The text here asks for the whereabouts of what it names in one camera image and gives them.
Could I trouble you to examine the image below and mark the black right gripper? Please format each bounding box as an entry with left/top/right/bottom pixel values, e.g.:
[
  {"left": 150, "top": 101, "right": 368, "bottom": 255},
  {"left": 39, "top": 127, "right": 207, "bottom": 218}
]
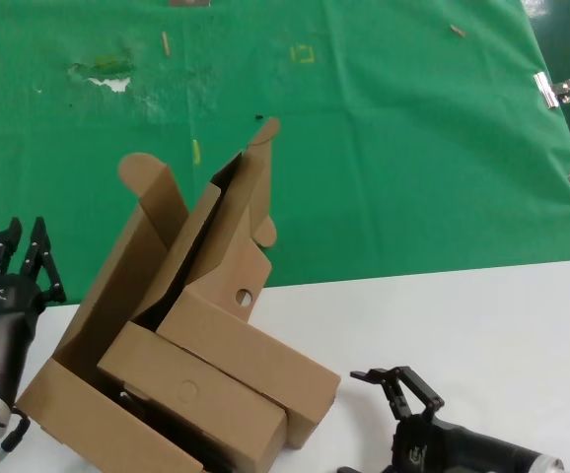
[{"left": 336, "top": 365, "right": 538, "bottom": 473}]

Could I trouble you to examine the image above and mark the brown paper box with lid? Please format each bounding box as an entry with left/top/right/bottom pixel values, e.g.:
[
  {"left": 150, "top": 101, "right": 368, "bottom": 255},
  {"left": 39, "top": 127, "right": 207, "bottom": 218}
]
[
  {"left": 96, "top": 180, "right": 289, "bottom": 473},
  {"left": 155, "top": 116, "right": 342, "bottom": 450}
]

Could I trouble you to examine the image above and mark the large open cardboard carton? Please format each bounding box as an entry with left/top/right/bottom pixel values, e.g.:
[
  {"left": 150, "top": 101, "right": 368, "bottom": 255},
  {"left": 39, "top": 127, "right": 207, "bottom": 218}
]
[{"left": 16, "top": 152, "right": 206, "bottom": 473}]

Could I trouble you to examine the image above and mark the green table cloth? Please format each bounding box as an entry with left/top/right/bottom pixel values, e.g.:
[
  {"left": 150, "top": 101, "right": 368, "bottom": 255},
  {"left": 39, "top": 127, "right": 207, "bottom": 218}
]
[{"left": 0, "top": 0, "right": 570, "bottom": 316}]

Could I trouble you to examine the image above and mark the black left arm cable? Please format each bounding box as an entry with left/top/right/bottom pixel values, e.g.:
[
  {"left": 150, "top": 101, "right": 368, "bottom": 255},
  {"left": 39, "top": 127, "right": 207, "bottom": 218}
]
[{"left": 0, "top": 404, "right": 33, "bottom": 453}]

